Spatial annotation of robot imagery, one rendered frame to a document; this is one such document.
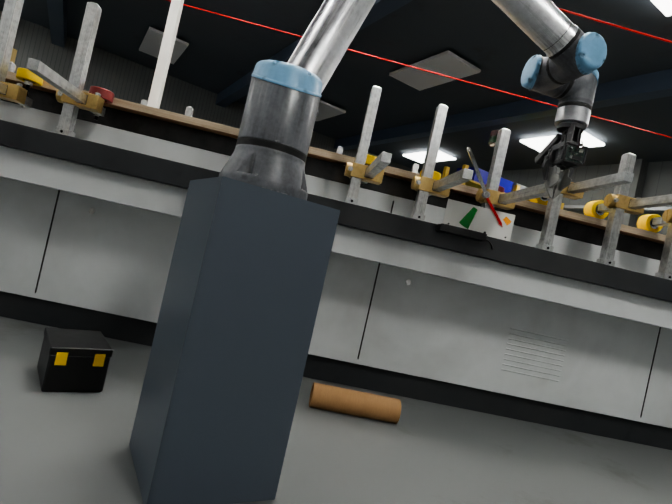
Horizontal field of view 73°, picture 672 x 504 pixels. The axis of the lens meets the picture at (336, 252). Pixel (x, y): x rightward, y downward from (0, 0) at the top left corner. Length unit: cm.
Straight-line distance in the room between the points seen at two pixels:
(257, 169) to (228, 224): 14
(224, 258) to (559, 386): 170
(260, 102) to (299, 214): 24
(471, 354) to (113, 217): 153
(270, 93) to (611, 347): 183
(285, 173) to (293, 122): 10
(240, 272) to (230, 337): 12
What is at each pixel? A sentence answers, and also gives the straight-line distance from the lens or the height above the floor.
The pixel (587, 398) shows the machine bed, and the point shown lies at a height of 15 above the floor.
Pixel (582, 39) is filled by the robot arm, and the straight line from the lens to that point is 136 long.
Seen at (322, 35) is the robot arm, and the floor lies 102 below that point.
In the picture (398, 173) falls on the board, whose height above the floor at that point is 88.
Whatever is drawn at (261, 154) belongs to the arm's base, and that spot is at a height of 67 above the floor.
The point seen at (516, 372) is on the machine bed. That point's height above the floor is 20.
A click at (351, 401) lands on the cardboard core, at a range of 158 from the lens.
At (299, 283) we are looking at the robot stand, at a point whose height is 44.
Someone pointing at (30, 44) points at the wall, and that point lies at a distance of 1037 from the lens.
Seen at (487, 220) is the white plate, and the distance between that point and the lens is 175.
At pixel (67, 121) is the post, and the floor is 75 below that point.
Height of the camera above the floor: 51
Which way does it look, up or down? 1 degrees up
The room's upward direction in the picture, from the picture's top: 13 degrees clockwise
